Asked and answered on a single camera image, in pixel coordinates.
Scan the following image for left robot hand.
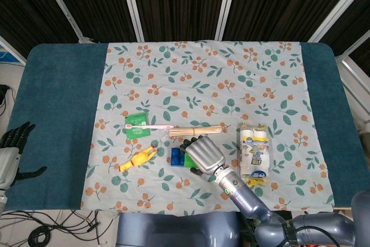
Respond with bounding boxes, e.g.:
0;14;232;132
0;121;48;190

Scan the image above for teal table cover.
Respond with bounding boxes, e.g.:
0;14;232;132
5;42;362;211

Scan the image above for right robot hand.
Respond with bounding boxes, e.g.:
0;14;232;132
179;134;234;183

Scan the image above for floral patterned cloth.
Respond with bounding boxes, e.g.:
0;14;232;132
79;39;336;216

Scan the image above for bundle of wooden sticks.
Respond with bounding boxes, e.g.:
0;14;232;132
168;126;223;138

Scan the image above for green sachet packet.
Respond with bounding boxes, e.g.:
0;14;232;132
125;112;152;139

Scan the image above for yellow rubber chicken toy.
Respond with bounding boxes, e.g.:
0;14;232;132
119;145;158;173

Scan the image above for blue robot torso base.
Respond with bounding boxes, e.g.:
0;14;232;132
116;211;241;247

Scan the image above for blue toy block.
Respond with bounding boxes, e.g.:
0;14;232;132
169;146;188;168

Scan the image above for pink toothbrush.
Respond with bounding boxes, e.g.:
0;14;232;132
124;123;175;130

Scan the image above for black floor cables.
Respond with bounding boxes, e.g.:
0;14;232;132
0;209;101;247

